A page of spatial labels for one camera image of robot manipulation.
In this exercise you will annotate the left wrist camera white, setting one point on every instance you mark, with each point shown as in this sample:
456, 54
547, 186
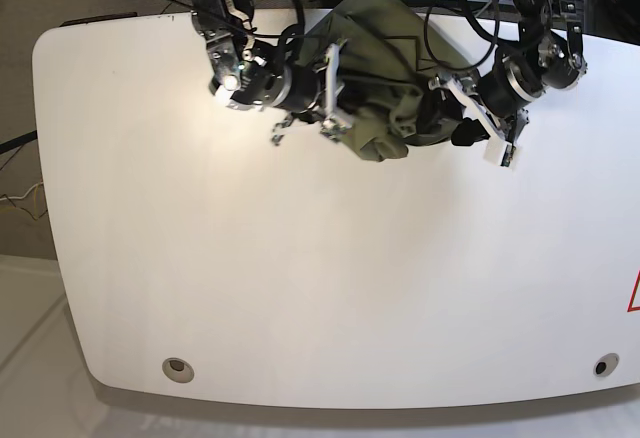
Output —
501, 153

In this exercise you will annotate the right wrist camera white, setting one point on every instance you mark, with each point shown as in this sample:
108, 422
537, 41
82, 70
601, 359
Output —
335, 127

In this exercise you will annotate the left table grommet hole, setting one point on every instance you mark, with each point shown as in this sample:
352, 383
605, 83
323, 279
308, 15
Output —
178, 370

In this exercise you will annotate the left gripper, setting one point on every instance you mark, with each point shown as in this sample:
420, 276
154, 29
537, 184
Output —
479, 122

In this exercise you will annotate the right table grommet hole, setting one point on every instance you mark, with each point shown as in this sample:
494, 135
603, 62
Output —
606, 365

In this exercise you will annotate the olive green T-shirt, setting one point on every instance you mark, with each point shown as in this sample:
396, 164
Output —
386, 62

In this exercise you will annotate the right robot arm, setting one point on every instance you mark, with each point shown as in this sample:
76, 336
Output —
256, 71

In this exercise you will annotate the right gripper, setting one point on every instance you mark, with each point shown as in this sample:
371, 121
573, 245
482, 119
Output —
309, 94

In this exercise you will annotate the table grommet hole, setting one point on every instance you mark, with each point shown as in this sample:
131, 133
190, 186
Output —
606, 365
178, 370

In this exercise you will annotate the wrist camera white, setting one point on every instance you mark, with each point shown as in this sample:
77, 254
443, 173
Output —
501, 153
335, 127

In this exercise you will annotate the red triangle warning sticker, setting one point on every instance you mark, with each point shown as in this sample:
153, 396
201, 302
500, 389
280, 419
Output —
634, 304

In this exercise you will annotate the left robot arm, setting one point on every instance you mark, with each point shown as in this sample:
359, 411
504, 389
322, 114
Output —
548, 53

